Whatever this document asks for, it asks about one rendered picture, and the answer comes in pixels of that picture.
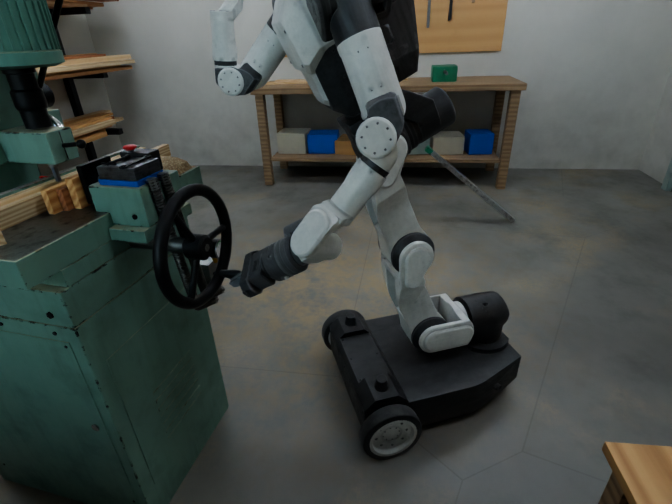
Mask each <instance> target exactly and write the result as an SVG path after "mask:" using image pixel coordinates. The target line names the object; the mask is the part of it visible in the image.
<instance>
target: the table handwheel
mask: <svg viewBox="0 0 672 504"><path fill-rule="evenodd" d="M194 196H202V197H204V198H206V199H207V200H209V201H210V203H211V204H212V205H213V207H214V209H215V211H216V213H217V216H218V219H219V223H220V226H219V227H217V228H216V229H215V230H214V231H212V232H211V233H209V234H208V235H205V234H194V233H192V232H191V231H190V230H189V228H188V227H187V226H186V224H185V223H184V222H183V220H182V219H181V217H180V216H179V215H178V211H179V210H180V208H181V207H182V206H183V204H184V203H185V202H186V201H187V200H189V199H190V198H192V197H194ZM173 222H174V223H175V224H176V225H177V226H178V228H179V229H180V230H181V232H182V233H183V234H184V236H185V238H182V237H175V238H173V239H169V235H170V231H171V227H172V224H173ZM220 233H221V249H220V256H219V261H218V264H217V268H216V271H215V273H214V275H213V277H212V279H211V281H210V283H209V284H208V286H207V287H206V288H205V289H204V290H203V291H202V292H201V293H200V294H198V295H197V296H196V286H197V277H198V271H199V264H200V260H207V259H208V258H209V257H210V255H211V253H212V250H213V243H212V240H213V239H214V238H215V237H216V236H217V235H219V234H220ZM129 245H130V246H131V247H132V248H140V249H150V250H153V267H154V273H155V277H156V280H157V283H158V286H159V288H160V290H161V292H162V293H163V295H164V296H165V298H166V299H167V300H168V301H169V302H170V303H171V304H173V305H174V306H176V307H178V308H181V309H188V310H190V309H196V308H199V307H201V306H203V305H204V304H206V303H207V302H208V301H209V300H211V299H212V297H213V296H214V295H215V294H216V292H217V291H218V290H219V288H220V286H221V284H222V282H223V280H224V278H225V277H222V276H220V275H219V272H220V270H227V269H228V266H229V262H230V257H231V250H232V229H231V222H230V217H229V214H228V210H227V208H226V205H225V203H224V201H223V200H222V198H221V197H220V195H219V194H218V193H217V192H216V191H215V190H214V189H212V188H211V187H209V186H207V185H204V184H198V183H195V184H189V185H186V186H184V187H182V188H181V189H179V190H178V191H177V192H175V193H174V194H173V195H172V197H171V198H170V199H169V200H168V202H167V203H166V205H165V206H164V208H163V210H162V212H161V214H160V217H159V219H158V222H157V225H156V229H155V234H154V239H153V240H152V241H150V242H149V243H147V244H145V243H135V242H129ZM168 252H178V253H183V254H184V256H185V257H186V258H187V259H192V265H191V276H190V284H189V291H188V297H186V296H183V295H182V294H181V293H179V291H178V290H177V289H176V287H175V286H174V284H173V281H172V279H171V276H170V272H169V267H168Z"/></svg>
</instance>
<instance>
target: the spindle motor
mask: <svg viewBox="0 0 672 504"><path fill-rule="evenodd" d="M60 49H61V46H60V43H59V40H58V37H57V34H56V30H55V27H54V24H53V21H52V17H51V14H50V11H49V8H48V5H47V1H46V0H0V70H10V69H26V68H39V67H50V66H57V65H59V64H61V63H64V62H65V59H64V56H63V52H62V50H60Z"/></svg>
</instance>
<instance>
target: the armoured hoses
mask: <svg viewBox="0 0 672 504"><path fill-rule="evenodd" d="M157 177H158V178H157ZM157 177H154V176H153V177H149V178H147V179H146V180H145V182H146V184H147V185H148V186H149V188H150V192H151V195H152V198H153V201H154V203H155V206H156V209H157V211H158V212H157V213H158V216H159V217H160V214H161V212H162V210H163V208H164V206H165V205H166V204H165V201H164V200H165V199H164V198H163V197H164V196H162V195H163V194H162V193H161V192H162V191H161V188H160V187H161V186H160V184H159V181H158V179H160V181H161V184H162V187H163V189H164V192H165V197H166V199H167V202H168V200H169V199H170V198H171V197H172V195H173V194H174V193H175V192H174V191H175V190H173V189H174V188H173V187H172V186H173V185H172V182H171V178H170V175H169V173H168V171H162V172H159V173H158V174H157ZM181 211H182V210H179V211H178V215H179V216H180V217H181V219H182V220H183V222H184V223H185V224H186V222H185V220H184V217H183V215H182V212H181ZM176 226H177V225H176ZM176 228H177V231H178V233H179V235H180V237H182V238H185V236H184V234H183V233H182V232H181V230H180V229H179V228H178V226H177V227H176ZM175 237H177V235H176V232H175V229H174V227H173V224H172V227H171V231H170V235H169V239H173V238H175ZM171 253H172V255H173V258H174V260H175V262H176V267H177V269H178V271H179V274H180V278H181V280H182V282H183V285H184V288H185V291H186V293H187V297H188V291H189V284H190V272H189V269H188V267H187V263H186V260H185V258H184V255H183V253H178V252H171ZM197 285H198V288H199V290H200V293H201V292H202V291H203V290H204V289H205V288H206V287H207V286H208V284H207V282H206V279H205V276H204V274H203V270H202V268H201V264H199V271H198V277H197ZM223 292H225V288H224V287H223V286H220V288H219V290H218V291H217V292H216V294H215V295H214V296H213V297H212V299H211V300H209V301H208V302H207V303H206V304H204V305H203V306H201V307H199V308H196V309H194V310H197V311H200V310H202V309H205V308H207V307H209V306H212V305H214V304H216V303H217V302H218V300H219V299H218V297H217V296H218V295H220V294H222V293H223Z"/></svg>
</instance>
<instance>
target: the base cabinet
mask: <svg viewBox="0 0 672 504"><path fill-rule="evenodd" d="M228 407H229V405H228V400H227V396H226V391H225V386H224V382H223V377H222V373H221V368H220V364H219V359H218V355H217V350H216V346H215V341H214V337H213V332H212V327H211V323H210V318H209V314H208V309H207V308H205V309H202V310H200V311H197V310H194V309H190V310H188V309H181V308H178V307H176V306H174V305H173V304H171V303H170V302H169V301H168V300H167V299H166V298H165V296H164V295H163V293H162V292H161V290H160V288H159V286H158V283H157V280H156V277H155V273H154V267H153V268H152V269H151V270H150V271H148V272H147V273H146V274H144V275H143V276H142V277H141V278H139V279H138V280H137V281H135V282H134V283H133V284H131V285H130V286H129V287H128V288H126V289H125V290H124V291H122V292H121V293H120V294H119V295H117V296H116V297H115V298H113V299H112V300H111V301H110V302H108V303H107V304H106V305H104V306H103V307H102V308H101V309H99V310H98V311H97V312H95V313H94V314H93V315H91V316H90V317H89V318H88V319H86V320H85V321H84V322H82V323H81V324H80V325H79V326H77V327H76V328H69V327H63V326H57V325H51V324H45V323H40V322H34V321H28V320H22V319H16V318H10V317H4V316H0V474H1V476H2V477H3V479H5V480H9V481H12V482H15V483H19V484H22V485H26V486H29V487H32V488H36V489H39V490H42V491H46V492H49V493H53V494H56V495H59V496H63V497H66V498H69V499H73V500H76V501H80V502H83V503H86V504H169V502H170V501H171V499H172V498H173V496H174V494H175V493H176V491H177V490H178V488H179V486H180V485H181V483H182V481H183V480H184V478H185V477H186V475H187V473H188V472H189V470H190V468H191V467H192V465H193V464H194V462H195V460H196V459H197V457H198V455H199V454H200V452H201V451H202V449H203V447H204V446H205V444H206V443H207V441H208V439H209V438H210V436H211V434H212V433H213V431H214V430H215V428H216V426H217V425H218V423H219V421H220V420H221V418H222V417H223V415H224V413H225V412H226V410H227V408H228Z"/></svg>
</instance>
